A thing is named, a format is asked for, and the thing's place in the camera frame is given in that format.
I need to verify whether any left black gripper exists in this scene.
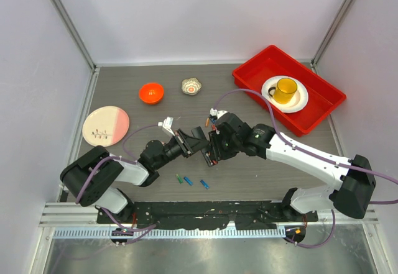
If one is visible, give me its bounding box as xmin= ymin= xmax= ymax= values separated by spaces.
xmin=154 ymin=129 xmax=210 ymax=170

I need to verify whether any black remote control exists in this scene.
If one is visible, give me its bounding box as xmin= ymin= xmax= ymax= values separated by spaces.
xmin=191 ymin=126 xmax=215 ymax=167

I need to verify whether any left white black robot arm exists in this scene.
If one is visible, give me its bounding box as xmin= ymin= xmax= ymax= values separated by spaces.
xmin=60 ymin=127 xmax=210 ymax=224

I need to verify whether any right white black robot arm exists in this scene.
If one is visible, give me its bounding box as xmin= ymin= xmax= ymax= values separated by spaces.
xmin=209 ymin=111 xmax=376 ymax=221

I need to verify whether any blue battery middle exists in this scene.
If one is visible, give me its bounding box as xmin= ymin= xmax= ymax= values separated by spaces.
xmin=183 ymin=176 xmax=193 ymax=186

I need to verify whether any green battery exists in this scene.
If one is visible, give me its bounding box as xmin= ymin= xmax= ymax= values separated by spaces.
xmin=175 ymin=174 xmax=183 ymax=184

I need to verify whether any blue battery right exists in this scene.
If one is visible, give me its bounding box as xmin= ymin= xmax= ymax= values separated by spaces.
xmin=200 ymin=180 xmax=210 ymax=190

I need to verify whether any small patterned flower bowl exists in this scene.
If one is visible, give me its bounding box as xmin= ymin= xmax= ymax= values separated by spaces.
xmin=181 ymin=77 xmax=202 ymax=96

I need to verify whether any orange bowl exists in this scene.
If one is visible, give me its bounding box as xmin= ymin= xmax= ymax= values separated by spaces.
xmin=139 ymin=83 xmax=164 ymax=105

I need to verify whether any yellow glass mug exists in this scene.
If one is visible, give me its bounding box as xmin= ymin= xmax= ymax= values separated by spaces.
xmin=268 ymin=78 xmax=298 ymax=104

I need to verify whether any white plate in bin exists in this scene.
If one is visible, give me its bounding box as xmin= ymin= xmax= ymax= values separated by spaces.
xmin=261 ymin=76 xmax=309 ymax=113

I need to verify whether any red plastic bin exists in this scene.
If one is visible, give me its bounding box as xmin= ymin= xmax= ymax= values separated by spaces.
xmin=232 ymin=45 xmax=346 ymax=137

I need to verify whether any pink white floral plate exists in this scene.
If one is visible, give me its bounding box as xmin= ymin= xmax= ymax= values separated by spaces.
xmin=82 ymin=106 xmax=130 ymax=147

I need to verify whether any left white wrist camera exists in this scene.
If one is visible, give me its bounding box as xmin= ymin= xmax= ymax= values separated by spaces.
xmin=157 ymin=117 xmax=175 ymax=137

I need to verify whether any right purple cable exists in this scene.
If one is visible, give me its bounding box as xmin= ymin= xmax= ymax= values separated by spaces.
xmin=215 ymin=89 xmax=398 ymax=250

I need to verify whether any purple cable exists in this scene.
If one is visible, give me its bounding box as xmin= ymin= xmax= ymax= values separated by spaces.
xmin=75 ymin=124 xmax=164 ymax=245
xmin=215 ymin=89 xmax=398 ymax=250

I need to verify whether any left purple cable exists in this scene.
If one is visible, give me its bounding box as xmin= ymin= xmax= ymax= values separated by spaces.
xmin=75 ymin=124 xmax=164 ymax=245

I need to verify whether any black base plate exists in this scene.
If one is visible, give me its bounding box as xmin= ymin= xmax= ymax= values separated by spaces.
xmin=113 ymin=201 xmax=318 ymax=231

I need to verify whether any slotted cable duct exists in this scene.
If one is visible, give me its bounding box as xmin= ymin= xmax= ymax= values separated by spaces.
xmin=53 ymin=226 xmax=285 ymax=240

